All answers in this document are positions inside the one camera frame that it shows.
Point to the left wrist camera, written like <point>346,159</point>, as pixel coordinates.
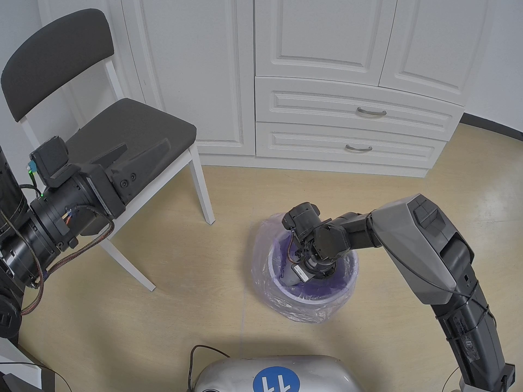
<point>51,159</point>

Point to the grey and white chair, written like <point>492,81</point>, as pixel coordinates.
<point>135,125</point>

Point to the white trash bin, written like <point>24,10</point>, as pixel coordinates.
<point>310,302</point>

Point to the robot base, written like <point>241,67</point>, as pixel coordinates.
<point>286,374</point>

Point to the purple plastic bag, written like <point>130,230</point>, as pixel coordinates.
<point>265,292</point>

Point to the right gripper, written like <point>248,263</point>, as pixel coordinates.
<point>322,268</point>

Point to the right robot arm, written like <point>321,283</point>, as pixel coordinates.
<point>416,243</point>

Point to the white wardrobe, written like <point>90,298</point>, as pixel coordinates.
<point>318,35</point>

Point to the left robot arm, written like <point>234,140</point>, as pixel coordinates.
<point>12,202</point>

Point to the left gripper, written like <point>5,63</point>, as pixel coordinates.
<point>98,194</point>

